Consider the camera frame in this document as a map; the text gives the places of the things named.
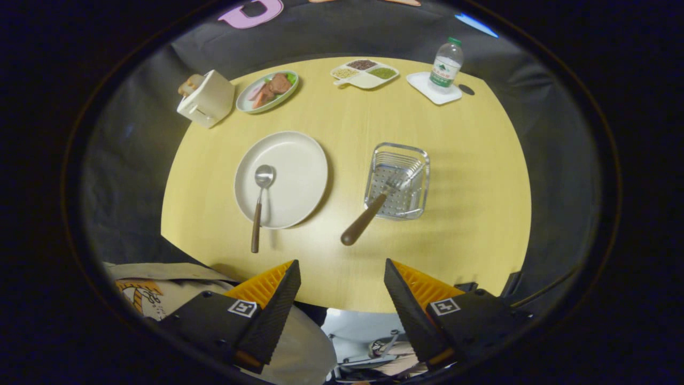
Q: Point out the small black disc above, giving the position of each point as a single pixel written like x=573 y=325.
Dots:
x=466 y=90

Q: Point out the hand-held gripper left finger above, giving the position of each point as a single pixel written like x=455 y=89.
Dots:
x=278 y=315

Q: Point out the white toaster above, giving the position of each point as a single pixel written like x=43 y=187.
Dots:
x=211 y=99

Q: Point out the white round plate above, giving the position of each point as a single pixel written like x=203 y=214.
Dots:
x=299 y=171

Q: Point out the brown meat slice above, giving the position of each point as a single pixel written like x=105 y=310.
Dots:
x=280 y=84

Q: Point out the white square coaster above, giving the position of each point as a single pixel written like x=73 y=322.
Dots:
x=421 y=83

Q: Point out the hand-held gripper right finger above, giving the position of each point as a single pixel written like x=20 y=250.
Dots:
x=409 y=315

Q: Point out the clear glass square container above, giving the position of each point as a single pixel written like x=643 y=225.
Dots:
x=412 y=159

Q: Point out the green rimmed food plate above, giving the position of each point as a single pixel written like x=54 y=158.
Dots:
x=246 y=102

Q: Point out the white divided grain dish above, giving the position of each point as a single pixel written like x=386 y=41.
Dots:
x=366 y=80

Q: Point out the clear plastic water bottle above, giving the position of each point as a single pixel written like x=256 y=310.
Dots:
x=444 y=67

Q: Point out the pink ham slice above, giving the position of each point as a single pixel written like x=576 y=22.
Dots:
x=260 y=96

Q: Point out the toast bread slice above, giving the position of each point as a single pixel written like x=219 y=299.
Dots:
x=195 y=80
x=185 y=89

